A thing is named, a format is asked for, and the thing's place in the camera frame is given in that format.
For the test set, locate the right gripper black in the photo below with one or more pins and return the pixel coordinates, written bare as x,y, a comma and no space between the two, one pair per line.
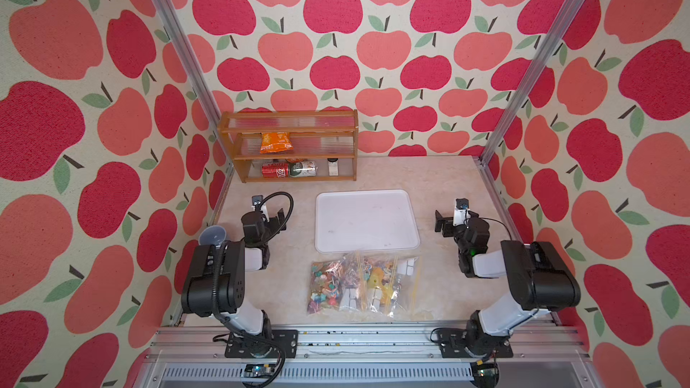
449,225

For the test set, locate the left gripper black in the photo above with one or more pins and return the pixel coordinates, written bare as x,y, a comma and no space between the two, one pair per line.
273,223

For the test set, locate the ziploc bag of colourful candies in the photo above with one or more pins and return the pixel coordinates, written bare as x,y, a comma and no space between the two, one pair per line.
326,285

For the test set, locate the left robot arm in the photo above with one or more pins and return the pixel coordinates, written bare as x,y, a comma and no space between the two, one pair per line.
215,287

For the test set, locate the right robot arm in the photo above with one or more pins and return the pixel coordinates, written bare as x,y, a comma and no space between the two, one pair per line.
539,281

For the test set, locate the orange snack bag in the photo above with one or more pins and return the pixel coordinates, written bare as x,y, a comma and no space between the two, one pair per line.
275,142

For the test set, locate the ziploc bag of yellow candies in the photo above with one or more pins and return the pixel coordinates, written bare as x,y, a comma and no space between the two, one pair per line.
391,285

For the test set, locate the grey blue mug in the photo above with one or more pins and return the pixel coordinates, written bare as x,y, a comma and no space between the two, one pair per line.
211,236

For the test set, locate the red soda can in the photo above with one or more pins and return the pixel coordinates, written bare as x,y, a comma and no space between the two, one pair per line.
276,170

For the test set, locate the green soda can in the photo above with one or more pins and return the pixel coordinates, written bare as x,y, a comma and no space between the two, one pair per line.
303,169

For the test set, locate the white plastic tray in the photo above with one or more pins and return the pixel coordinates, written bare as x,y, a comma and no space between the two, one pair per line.
365,220

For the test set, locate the wooden shelf rack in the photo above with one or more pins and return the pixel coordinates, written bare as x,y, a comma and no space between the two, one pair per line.
298,145

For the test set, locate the small white bottle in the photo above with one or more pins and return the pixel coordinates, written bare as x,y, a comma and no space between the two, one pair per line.
333,166

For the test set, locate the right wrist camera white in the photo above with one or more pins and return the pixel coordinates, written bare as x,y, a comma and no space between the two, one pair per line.
461,212

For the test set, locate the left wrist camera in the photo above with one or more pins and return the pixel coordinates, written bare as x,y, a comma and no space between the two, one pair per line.
257,201

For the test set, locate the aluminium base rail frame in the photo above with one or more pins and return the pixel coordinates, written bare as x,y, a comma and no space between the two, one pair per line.
367,355

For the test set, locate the left aluminium corner post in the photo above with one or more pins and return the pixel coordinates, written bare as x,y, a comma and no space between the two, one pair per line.
187,56

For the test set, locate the aluminium corner post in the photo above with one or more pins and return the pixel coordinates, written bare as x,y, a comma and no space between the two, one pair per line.
187,56
552,41

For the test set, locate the right aluminium corner post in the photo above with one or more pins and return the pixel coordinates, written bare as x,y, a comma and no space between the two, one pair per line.
552,41

